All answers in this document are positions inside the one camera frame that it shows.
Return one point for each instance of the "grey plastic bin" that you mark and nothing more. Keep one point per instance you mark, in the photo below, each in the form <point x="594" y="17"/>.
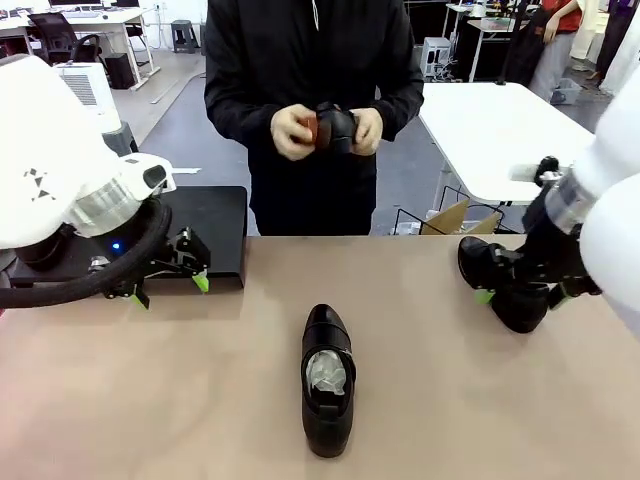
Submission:
<point x="567" y="91"/>

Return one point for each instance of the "black garment on stand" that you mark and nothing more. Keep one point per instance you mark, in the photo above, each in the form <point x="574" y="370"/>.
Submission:
<point x="525" y="50"/>

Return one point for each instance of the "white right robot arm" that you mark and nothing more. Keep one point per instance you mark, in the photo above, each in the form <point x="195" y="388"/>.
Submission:
<point x="615" y="200"/>

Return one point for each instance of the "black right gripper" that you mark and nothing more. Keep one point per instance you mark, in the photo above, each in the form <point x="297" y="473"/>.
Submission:
<point x="550" y="240"/>

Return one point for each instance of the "white air purifier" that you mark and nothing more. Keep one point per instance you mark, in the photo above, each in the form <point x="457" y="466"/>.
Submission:
<point x="97" y="95"/>

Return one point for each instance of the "background person dark clothes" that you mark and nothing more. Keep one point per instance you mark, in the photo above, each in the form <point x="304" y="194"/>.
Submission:
<point x="617" y="35"/>

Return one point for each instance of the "background person red shirt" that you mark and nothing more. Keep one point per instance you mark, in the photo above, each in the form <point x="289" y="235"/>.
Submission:
<point x="555" y="55"/>

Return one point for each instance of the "person right forearm black sleeve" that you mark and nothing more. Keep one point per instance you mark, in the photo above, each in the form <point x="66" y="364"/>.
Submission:
<point x="235" y="117"/>

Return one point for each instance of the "white office desk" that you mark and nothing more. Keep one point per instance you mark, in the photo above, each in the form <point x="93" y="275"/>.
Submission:
<point x="100" y="17"/>

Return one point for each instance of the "person left hand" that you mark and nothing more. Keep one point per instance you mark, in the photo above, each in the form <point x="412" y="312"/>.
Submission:
<point x="370" y="130"/>

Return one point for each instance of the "white floor tape strip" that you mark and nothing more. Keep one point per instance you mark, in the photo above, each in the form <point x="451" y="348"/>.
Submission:
<point x="190" y="170"/>

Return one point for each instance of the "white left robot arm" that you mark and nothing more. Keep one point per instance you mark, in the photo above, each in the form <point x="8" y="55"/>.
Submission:
<point x="45" y="150"/>

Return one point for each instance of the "black computer tower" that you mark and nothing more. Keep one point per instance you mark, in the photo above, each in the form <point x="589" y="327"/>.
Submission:
<point x="120" y="70"/>

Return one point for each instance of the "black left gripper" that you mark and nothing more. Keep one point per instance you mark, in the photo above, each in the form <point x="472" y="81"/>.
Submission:
<point x="112" y="245"/>

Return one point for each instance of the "brown cardboard box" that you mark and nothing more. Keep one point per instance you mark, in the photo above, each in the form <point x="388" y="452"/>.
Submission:
<point x="450" y="220"/>

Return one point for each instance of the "black leather buckle shoe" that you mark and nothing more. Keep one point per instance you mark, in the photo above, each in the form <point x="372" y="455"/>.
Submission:
<point x="520" y="310"/>
<point x="325" y="430"/>

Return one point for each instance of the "person torso black jacket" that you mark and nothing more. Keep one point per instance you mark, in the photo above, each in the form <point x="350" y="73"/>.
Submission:
<point x="310" y="55"/>

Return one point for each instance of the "person right hand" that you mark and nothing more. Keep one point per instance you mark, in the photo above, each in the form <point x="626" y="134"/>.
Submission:
<point x="287" y="135"/>

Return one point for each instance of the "person left forearm black sleeve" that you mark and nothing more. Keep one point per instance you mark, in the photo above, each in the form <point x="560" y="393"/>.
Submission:
<point x="400" y="115"/>

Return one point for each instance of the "black office chair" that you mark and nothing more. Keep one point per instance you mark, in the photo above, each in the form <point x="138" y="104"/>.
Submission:
<point x="55" y="35"/>

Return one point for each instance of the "white frame background desk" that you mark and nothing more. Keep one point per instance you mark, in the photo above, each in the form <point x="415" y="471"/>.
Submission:
<point x="500" y="25"/>

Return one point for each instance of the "grey plastic stool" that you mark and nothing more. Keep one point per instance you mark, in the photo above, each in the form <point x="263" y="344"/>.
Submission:
<point x="185" y="35"/>
<point x="122" y="140"/>

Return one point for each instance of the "white table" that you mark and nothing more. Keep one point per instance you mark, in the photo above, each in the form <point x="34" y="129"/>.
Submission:
<point x="490" y="130"/>

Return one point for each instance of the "white computer case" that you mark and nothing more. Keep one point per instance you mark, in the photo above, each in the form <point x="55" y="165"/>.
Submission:
<point x="435" y="55"/>

